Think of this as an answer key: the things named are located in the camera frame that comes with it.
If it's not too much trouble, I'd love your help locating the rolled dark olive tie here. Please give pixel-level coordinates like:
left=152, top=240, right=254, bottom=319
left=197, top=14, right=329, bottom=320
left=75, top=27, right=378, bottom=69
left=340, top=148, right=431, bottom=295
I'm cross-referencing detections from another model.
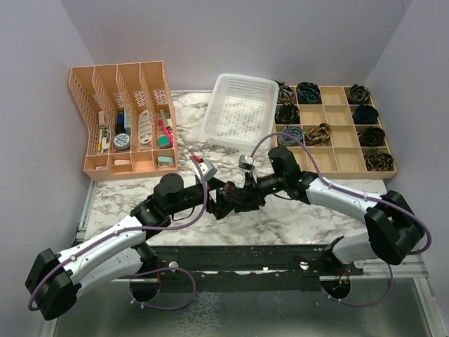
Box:
left=275, top=103, right=300, bottom=124

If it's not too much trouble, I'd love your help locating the rolled blue grey tie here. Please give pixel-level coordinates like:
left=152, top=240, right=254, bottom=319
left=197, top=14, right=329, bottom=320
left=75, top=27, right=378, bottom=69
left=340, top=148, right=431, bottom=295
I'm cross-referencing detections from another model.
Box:
left=277, top=125, right=303, bottom=147

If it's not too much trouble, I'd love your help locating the rolled teal dark tie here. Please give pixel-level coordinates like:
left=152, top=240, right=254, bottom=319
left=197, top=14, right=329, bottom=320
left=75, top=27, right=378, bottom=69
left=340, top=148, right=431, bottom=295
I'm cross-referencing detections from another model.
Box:
left=297, top=82, right=321, bottom=105

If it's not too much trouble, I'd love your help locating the rolled gold paisley tie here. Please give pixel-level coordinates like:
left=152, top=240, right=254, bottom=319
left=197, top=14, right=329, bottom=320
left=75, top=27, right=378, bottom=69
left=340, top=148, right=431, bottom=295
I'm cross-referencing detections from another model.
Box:
left=304, top=123, right=332, bottom=146

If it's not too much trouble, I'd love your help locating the aluminium frame rail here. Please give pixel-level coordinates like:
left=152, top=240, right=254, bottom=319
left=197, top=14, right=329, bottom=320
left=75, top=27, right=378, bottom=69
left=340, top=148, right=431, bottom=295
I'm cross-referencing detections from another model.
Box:
left=112, top=254, right=431, bottom=282

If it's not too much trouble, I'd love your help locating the rolled dark red tie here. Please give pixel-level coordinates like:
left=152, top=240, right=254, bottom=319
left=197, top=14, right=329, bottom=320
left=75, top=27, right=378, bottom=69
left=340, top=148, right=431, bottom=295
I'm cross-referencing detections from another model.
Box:
left=358, top=126, right=385, bottom=147

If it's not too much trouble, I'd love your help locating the white plastic basket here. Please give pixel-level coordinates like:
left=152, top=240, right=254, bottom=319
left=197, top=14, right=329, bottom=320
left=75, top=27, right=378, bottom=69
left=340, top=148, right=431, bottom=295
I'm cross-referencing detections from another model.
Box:
left=201, top=74, right=279, bottom=152

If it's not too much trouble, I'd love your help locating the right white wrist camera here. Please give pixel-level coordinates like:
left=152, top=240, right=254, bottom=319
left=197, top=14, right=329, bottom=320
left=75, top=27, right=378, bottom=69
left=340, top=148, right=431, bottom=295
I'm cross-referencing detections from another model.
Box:
left=238, top=154, right=257, bottom=179

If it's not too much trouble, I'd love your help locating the wooden compartment tray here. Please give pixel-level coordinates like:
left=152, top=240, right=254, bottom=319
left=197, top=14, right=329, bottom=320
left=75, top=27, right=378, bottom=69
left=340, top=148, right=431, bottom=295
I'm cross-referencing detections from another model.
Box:
left=274, top=84, right=397, bottom=179

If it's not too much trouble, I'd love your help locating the peach file organizer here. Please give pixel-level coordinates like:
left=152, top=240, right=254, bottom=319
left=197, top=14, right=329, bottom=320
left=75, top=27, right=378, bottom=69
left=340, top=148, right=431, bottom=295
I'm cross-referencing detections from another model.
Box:
left=69, top=61, right=179, bottom=182

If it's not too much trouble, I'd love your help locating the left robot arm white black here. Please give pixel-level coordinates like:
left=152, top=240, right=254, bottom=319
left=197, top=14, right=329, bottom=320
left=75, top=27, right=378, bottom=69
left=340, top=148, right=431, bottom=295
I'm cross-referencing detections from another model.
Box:
left=25, top=173, right=236, bottom=320

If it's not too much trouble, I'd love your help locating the teal eraser block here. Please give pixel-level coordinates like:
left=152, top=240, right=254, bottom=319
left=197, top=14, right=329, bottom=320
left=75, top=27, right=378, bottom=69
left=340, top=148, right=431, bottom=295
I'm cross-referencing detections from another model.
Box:
left=158, top=136, right=172, bottom=149

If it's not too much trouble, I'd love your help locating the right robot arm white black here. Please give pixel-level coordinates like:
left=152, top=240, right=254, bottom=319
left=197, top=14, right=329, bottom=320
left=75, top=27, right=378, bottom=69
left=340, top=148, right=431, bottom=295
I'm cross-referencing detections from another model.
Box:
left=250, top=145, right=424, bottom=275

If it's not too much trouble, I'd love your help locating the round blue patterned tin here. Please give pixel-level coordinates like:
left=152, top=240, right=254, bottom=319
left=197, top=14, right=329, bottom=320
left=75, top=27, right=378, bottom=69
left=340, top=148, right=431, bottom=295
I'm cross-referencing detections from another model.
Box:
left=114, top=133, right=130, bottom=152

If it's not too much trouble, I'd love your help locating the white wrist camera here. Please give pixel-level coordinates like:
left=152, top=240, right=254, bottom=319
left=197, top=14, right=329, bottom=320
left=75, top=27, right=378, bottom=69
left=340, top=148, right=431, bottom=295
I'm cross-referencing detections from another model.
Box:
left=238, top=154, right=257, bottom=179
left=194, top=158, right=217, bottom=183

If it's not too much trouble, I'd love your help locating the rolled striped brown tie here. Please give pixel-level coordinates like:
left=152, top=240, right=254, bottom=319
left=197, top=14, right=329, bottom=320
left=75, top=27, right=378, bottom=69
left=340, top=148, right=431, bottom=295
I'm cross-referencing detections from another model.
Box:
left=277, top=85, right=295, bottom=104

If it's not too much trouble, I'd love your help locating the rolled black gold tie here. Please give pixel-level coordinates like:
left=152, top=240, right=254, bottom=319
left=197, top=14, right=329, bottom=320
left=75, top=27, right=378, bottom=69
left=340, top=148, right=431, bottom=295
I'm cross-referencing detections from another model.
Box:
left=363, top=150, right=394, bottom=172

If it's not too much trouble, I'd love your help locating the purple cable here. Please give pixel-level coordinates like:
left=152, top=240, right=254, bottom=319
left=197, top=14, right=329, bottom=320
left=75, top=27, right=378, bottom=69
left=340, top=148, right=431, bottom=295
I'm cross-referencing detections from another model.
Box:
left=27, top=156, right=210, bottom=312
left=249, top=132, right=433, bottom=308

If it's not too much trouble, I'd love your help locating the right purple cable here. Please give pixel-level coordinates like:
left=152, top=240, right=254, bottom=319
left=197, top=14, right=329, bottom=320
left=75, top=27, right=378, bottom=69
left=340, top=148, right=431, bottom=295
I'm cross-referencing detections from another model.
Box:
left=249, top=132, right=433, bottom=308

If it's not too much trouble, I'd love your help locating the white perforated card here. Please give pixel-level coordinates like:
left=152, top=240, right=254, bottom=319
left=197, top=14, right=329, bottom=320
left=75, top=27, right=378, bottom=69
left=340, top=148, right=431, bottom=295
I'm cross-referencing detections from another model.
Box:
left=138, top=110, right=152, bottom=145

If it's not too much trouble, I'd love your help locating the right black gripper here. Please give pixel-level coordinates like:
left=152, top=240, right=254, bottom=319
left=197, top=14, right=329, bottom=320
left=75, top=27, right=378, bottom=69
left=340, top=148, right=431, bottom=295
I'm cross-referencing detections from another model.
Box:
left=235, top=171, right=287, bottom=212

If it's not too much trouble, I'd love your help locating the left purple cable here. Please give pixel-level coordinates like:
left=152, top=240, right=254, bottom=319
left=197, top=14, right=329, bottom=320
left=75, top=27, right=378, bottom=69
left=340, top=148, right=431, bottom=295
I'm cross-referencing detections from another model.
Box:
left=27, top=156, right=210, bottom=312

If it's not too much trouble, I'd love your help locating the black metal base rail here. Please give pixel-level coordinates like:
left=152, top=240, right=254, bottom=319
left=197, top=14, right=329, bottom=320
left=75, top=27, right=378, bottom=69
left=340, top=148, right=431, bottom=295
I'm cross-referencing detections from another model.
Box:
left=69, top=242, right=410, bottom=293

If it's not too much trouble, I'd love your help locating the navy floral tie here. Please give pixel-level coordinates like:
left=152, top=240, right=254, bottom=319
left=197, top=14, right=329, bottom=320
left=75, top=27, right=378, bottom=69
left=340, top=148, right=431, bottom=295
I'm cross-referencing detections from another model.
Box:
left=221, top=180, right=247, bottom=204

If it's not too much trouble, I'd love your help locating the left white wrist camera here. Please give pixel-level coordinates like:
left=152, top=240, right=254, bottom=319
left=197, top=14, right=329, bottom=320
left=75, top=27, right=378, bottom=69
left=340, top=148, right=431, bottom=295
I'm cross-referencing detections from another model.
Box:
left=194, top=158, right=217, bottom=183

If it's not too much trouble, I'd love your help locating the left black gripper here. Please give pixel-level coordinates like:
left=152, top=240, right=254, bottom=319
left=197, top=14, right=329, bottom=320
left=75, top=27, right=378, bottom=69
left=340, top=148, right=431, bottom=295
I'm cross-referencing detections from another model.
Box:
left=168, top=176, right=241, bottom=218

